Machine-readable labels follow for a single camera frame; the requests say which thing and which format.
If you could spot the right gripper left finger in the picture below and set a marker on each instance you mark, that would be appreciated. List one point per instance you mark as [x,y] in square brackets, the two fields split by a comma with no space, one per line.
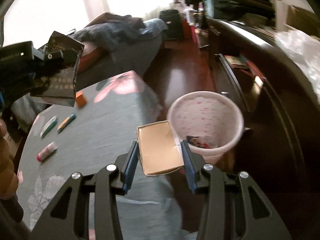
[115,179]

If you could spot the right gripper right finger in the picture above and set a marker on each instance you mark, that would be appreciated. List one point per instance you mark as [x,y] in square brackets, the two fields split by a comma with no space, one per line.
[206,179]

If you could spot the black paper package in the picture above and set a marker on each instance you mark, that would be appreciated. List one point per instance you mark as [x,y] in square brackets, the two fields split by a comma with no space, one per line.
[61,62]

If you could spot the beige cardboard box lid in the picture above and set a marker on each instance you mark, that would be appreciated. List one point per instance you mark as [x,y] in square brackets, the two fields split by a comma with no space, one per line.
[160,149]

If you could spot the red snack wrapper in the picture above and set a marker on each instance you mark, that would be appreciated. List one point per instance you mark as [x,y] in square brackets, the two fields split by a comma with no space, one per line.
[206,142]

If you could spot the pink trash bin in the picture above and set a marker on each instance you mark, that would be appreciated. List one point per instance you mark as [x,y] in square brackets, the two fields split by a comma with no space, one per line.
[211,114]

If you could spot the person's left hand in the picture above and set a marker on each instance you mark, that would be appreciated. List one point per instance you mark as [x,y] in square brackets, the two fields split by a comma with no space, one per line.
[8,178]

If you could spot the light blue fleece blanket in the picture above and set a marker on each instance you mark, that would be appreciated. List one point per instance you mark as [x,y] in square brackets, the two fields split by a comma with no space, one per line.
[25,109]

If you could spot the green white small packet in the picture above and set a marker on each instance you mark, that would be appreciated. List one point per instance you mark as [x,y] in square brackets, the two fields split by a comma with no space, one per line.
[48,126]

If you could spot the floral grey table cloth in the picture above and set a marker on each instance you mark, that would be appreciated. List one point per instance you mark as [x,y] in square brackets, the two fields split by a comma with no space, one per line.
[103,129]

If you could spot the pink folded quilt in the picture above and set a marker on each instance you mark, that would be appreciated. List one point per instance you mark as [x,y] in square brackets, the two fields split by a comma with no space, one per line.
[90,56]

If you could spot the orange cube box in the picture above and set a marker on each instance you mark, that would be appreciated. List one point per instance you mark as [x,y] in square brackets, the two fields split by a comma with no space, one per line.
[80,99]

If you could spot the pink glue stick tube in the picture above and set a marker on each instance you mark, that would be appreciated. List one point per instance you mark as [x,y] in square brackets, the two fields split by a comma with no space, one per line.
[46,152]

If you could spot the colourful small packet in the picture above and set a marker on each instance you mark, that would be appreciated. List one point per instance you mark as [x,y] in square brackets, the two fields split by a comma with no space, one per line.
[66,122]

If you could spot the dark wooden bed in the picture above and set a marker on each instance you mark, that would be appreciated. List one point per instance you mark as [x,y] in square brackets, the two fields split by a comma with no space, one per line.
[136,57]

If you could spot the dark wooden desk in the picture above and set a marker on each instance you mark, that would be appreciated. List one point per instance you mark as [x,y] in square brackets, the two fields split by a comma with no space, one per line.
[280,147]

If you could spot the dark blue duvet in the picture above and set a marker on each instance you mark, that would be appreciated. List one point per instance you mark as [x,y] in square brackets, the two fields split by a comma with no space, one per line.
[109,31]

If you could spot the black suitcase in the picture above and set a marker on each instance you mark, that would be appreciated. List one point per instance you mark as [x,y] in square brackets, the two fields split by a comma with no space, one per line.
[173,21]

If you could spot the white plastic bag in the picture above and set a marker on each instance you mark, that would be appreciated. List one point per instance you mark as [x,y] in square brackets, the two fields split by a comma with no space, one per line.
[303,50]

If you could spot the teal storage box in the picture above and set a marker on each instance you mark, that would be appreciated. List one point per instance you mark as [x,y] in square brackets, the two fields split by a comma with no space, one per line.
[232,10]

